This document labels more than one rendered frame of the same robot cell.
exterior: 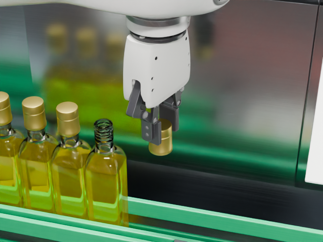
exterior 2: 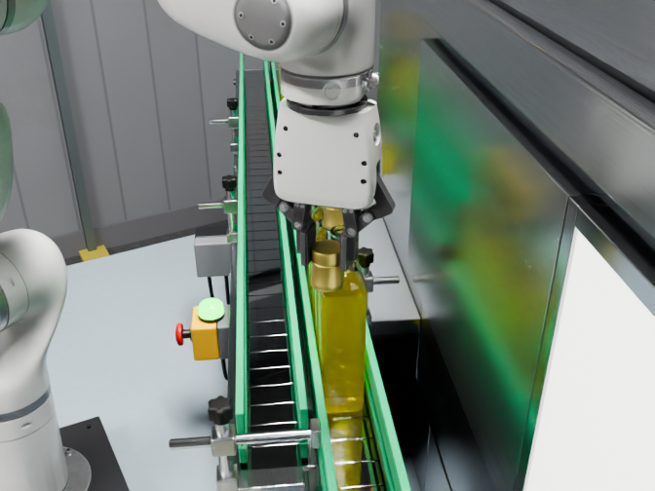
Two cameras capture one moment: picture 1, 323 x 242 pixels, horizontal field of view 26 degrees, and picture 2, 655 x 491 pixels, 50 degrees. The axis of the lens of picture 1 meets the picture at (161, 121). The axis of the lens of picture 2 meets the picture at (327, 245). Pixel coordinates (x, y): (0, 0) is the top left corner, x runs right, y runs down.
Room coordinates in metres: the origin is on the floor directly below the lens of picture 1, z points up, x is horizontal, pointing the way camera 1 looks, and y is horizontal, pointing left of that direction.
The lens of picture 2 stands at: (0.61, -0.58, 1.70)
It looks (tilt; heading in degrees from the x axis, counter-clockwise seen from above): 30 degrees down; 69
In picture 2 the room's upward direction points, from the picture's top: straight up
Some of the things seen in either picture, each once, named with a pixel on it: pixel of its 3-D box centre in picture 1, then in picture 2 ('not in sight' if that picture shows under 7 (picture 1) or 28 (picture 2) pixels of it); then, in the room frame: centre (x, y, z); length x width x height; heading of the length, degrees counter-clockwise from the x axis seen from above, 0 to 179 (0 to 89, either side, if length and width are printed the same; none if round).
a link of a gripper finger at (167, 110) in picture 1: (173, 105); (359, 238); (0.86, -0.02, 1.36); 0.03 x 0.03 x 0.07; 53
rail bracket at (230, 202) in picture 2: not in sight; (218, 210); (0.84, 0.58, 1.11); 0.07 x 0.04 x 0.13; 165
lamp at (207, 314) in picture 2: not in sight; (211, 309); (0.78, 0.42, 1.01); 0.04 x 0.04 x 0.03
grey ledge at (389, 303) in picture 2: not in sight; (353, 208); (1.16, 0.69, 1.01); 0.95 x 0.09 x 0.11; 75
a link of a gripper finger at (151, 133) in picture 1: (145, 126); (296, 229); (0.81, 0.02, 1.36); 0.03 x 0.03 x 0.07; 53
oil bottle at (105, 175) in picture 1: (107, 199); (341, 335); (0.89, 0.09, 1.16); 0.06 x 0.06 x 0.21; 75
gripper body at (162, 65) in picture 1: (158, 58); (327, 146); (0.83, 0.00, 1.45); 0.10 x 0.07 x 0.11; 143
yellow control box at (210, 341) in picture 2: not in sight; (211, 333); (0.78, 0.42, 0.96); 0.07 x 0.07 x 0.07; 75
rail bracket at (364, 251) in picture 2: not in sight; (376, 287); (1.01, 0.24, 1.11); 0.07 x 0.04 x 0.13; 165
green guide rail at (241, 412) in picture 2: not in sight; (242, 156); (0.96, 0.87, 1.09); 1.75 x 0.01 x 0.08; 75
